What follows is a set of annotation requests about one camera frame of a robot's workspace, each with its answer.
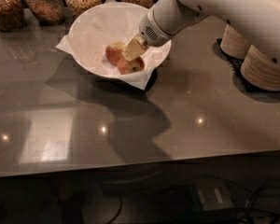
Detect rear stack paper bowls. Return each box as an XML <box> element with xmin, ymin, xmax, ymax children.
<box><xmin>220</xmin><ymin>24</ymin><xmax>251</xmax><ymax>60</ymax></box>

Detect left red apple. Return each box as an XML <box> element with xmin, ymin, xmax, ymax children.
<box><xmin>105</xmin><ymin>42</ymin><xmax>126</xmax><ymax>65</ymax></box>

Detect red apple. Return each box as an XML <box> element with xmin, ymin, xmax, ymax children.
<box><xmin>117</xmin><ymin>57</ymin><xmax>145</xmax><ymax>75</ymax></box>
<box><xmin>105</xmin><ymin>42</ymin><xmax>126</xmax><ymax>65</ymax></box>

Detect far left glass cereal jar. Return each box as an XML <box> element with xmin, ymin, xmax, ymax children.
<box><xmin>0</xmin><ymin>0</ymin><xmax>25</xmax><ymax>32</ymax></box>

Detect white paper liner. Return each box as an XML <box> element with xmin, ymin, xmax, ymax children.
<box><xmin>55</xmin><ymin>0</ymin><xmax>172</xmax><ymax>91</ymax></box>

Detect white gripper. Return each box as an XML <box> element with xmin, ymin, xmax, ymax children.
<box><xmin>122</xmin><ymin>8</ymin><xmax>171</xmax><ymax>62</ymax></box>

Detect dark box under table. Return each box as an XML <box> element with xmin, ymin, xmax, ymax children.
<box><xmin>182</xmin><ymin>181</ymin><xmax>236</xmax><ymax>214</ymax></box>

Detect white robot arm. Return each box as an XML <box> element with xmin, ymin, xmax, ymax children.
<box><xmin>124</xmin><ymin>0</ymin><xmax>280</xmax><ymax>67</ymax></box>

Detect right red apple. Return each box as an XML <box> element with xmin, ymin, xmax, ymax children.
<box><xmin>117</xmin><ymin>57</ymin><xmax>145</xmax><ymax>75</ymax></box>

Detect black rubber mat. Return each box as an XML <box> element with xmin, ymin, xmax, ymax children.
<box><xmin>217</xmin><ymin>38</ymin><xmax>257</xmax><ymax>93</ymax></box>

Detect black cable under table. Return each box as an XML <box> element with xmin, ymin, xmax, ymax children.
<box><xmin>239</xmin><ymin>184</ymin><xmax>280</xmax><ymax>224</ymax></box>

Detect white bowl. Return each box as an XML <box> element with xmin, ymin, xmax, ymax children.
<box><xmin>68</xmin><ymin>2</ymin><xmax>173</xmax><ymax>80</ymax></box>

